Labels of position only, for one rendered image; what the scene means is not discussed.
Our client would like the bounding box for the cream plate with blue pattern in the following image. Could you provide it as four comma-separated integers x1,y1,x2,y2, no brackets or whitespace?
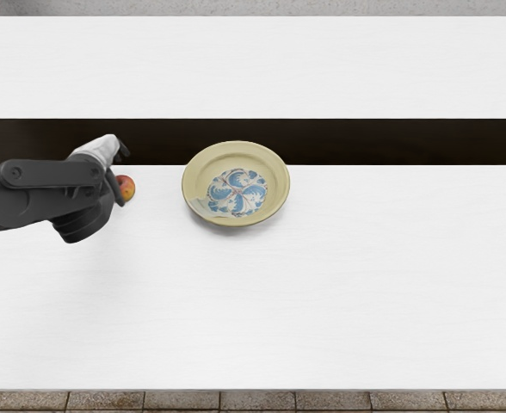
181,140,291,229

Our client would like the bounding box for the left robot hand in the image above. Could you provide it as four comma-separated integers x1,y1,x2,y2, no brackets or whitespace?
68,133,132,208

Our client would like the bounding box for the red and yellow apple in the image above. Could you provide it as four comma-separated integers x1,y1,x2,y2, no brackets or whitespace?
114,174,136,202

